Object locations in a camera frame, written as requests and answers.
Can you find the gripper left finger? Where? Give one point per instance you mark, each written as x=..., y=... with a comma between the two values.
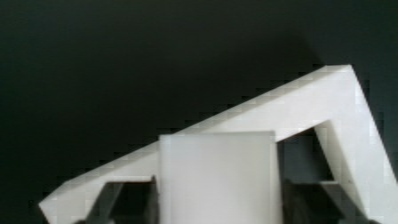
x=126, y=204

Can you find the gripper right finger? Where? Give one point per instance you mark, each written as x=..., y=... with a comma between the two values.
x=316, y=204

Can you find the white stool leg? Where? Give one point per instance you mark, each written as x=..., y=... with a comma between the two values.
x=218, y=179

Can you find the white U-shaped wall fence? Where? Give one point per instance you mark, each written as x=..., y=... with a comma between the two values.
x=316, y=103

